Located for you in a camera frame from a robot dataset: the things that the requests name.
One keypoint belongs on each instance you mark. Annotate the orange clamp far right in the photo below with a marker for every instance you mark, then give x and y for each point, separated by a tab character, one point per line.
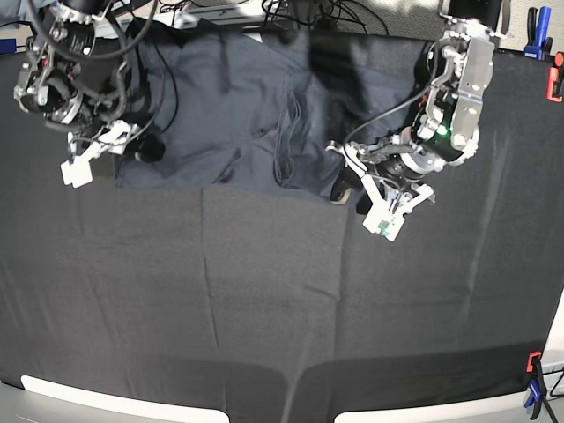
554	91

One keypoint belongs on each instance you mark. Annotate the blue orange clamp near right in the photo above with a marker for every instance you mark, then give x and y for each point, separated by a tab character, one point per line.
537	398

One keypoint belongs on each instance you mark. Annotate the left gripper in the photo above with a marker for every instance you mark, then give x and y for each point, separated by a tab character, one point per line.
399	164

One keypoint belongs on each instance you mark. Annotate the blue bar clamp far right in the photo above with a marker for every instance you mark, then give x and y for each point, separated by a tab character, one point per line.
539	44

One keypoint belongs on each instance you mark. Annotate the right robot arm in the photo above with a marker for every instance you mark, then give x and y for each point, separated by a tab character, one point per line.
116	119

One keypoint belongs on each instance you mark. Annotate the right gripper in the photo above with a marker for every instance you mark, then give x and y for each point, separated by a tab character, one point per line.
113	137

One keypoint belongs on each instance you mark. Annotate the black table cover cloth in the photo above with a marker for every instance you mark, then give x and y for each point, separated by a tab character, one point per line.
285	309

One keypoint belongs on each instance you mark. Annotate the dark navy t-shirt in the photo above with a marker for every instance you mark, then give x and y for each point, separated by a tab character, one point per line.
258	115

